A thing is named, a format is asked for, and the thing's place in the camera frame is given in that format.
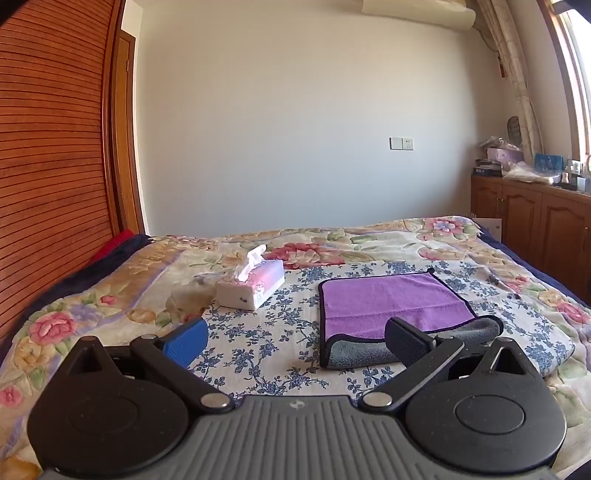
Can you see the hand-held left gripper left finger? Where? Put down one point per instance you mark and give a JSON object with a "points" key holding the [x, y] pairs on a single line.
{"points": [[187, 342]]}

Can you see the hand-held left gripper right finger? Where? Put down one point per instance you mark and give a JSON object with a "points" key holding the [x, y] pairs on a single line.
{"points": [[406, 340]]}

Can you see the purple and grey towel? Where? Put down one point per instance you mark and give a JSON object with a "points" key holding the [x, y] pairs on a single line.
{"points": [[388, 300]]}

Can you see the clear plastic bag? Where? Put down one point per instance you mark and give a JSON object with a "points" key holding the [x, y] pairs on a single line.
{"points": [[189, 295]]}

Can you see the pink floral blanket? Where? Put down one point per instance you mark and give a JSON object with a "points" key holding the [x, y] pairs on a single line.
{"points": [[138, 277]]}

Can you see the white and pink tissue box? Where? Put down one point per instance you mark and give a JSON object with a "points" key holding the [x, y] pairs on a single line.
{"points": [[258, 287]]}

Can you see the blue floral bed sheet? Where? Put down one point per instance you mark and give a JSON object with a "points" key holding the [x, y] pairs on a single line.
{"points": [[286, 323]]}

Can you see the red cloth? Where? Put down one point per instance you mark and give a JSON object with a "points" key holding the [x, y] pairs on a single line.
{"points": [[115, 244]]}

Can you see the dark blue cloth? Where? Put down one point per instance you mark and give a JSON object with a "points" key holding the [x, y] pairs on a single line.
{"points": [[83, 277]]}

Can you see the white cardboard box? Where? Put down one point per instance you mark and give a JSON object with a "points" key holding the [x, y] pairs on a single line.
{"points": [[489, 227]]}

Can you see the navy mattress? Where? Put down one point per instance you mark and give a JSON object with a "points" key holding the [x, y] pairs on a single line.
{"points": [[545, 270]]}

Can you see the wooden cabinet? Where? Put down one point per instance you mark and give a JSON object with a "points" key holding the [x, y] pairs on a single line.
{"points": [[521, 212]]}

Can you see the stack of books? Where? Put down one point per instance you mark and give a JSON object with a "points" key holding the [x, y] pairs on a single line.
{"points": [[487, 168]]}

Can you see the white plastic bag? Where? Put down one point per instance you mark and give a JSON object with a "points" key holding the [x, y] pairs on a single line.
{"points": [[526, 174]]}

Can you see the wooden door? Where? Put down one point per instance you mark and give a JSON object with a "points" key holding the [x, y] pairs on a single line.
{"points": [[122, 138]]}

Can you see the blue box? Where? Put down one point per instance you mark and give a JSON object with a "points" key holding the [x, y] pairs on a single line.
{"points": [[548, 163]]}

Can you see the slatted wooden wardrobe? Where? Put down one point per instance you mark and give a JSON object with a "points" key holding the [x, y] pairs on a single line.
{"points": [[46, 161]]}

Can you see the grey fan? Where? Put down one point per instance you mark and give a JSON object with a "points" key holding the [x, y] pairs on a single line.
{"points": [[515, 131]]}

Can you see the red hanging tassel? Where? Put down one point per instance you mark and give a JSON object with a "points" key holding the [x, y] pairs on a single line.
{"points": [[502, 68]]}

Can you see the beige patterned curtain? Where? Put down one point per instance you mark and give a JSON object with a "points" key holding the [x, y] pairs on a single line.
{"points": [[512, 69]]}

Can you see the white air conditioner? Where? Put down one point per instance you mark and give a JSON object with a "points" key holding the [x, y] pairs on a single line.
{"points": [[415, 14]]}

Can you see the white wall socket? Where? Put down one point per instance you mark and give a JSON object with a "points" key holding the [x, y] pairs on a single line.
{"points": [[408, 143]]}

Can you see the white wall switch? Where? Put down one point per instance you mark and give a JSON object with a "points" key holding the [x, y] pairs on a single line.
{"points": [[395, 143]]}

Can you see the wooden window frame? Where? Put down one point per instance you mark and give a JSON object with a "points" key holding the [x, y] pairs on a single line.
{"points": [[570, 69]]}

